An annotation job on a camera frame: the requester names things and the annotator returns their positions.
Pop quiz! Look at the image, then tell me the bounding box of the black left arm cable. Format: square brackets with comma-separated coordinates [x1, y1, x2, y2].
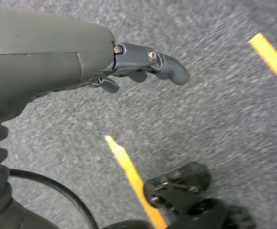
[8, 168, 98, 229]

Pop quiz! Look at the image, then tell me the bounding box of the yellow floor tape marking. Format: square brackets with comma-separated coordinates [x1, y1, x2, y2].
[248, 32, 277, 92]
[104, 135, 168, 229]

